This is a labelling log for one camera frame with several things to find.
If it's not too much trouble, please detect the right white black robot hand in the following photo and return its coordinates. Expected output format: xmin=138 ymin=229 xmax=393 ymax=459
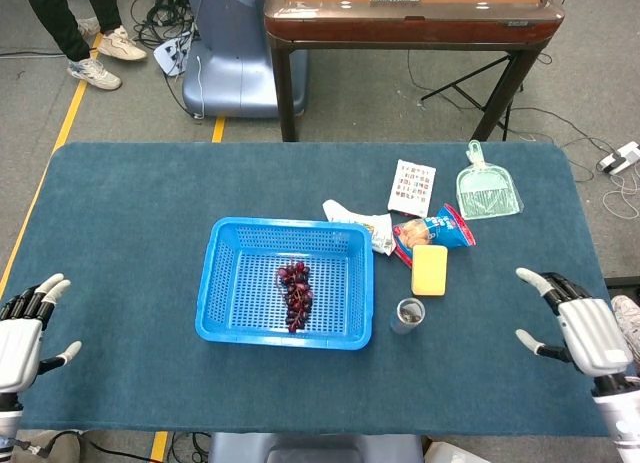
xmin=515 ymin=267 xmax=635 ymax=383

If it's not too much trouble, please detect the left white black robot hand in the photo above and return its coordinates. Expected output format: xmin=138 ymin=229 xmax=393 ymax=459
xmin=0 ymin=273 xmax=83 ymax=395

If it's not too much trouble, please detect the bunch of purple grapes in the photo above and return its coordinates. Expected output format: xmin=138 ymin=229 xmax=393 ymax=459
xmin=276 ymin=261 xmax=315 ymax=335

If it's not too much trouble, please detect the blue plastic perforated basket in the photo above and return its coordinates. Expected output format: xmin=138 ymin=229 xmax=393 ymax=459
xmin=194 ymin=216 xmax=376 ymax=352

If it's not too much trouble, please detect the white pink sneaker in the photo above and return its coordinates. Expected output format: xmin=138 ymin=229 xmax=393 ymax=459
xmin=610 ymin=295 xmax=640 ymax=367

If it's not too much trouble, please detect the blue felt table cloth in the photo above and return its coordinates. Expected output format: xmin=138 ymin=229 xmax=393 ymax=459
xmin=14 ymin=141 xmax=614 ymax=438

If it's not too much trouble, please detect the green dustpan in clear wrap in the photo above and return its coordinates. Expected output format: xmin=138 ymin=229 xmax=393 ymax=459
xmin=454 ymin=139 xmax=525 ymax=222

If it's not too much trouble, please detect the white power strip with plugs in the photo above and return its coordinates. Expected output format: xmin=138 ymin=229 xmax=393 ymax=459
xmin=152 ymin=31 xmax=195 ymax=78
xmin=596 ymin=140 xmax=640 ymax=177

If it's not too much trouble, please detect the yellow sponge block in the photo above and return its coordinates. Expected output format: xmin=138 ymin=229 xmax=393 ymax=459
xmin=410 ymin=244 xmax=450 ymax=298

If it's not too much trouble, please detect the blue red snack bag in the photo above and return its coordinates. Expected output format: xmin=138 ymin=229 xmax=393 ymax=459
xmin=392 ymin=203 xmax=477 ymax=270

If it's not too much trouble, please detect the clear jar with blue label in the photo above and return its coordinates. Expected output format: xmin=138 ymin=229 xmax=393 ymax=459
xmin=389 ymin=297 xmax=427 ymax=337

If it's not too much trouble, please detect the white pack with tile print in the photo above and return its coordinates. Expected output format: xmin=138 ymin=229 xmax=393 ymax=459
xmin=387 ymin=158 xmax=438 ymax=219

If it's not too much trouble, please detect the crumpled white packet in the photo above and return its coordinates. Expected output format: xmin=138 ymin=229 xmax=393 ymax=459
xmin=321 ymin=199 xmax=397 ymax=258

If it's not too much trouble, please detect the grey robot torso base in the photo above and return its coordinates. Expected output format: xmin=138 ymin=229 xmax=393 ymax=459
xmin=206 ymin=432 xmax=426 ymax=463

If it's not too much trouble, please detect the person in black clothes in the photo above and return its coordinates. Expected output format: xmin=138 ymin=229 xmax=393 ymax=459
xmin=14 ymin=0 xmax=148 ymax=92

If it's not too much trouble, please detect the brown mahjong table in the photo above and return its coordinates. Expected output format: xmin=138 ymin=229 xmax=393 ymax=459
xmin=263 ymin=0 xmax=567 ymax=144

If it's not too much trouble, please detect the bundle of black cables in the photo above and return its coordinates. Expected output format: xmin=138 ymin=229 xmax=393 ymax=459
xmin=130 ymin=0 xmax=197 ymax=52

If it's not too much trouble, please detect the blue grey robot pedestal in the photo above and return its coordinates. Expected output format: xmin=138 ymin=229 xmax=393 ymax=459
xmin=181 ymin=0 xmax=309 ymax=121

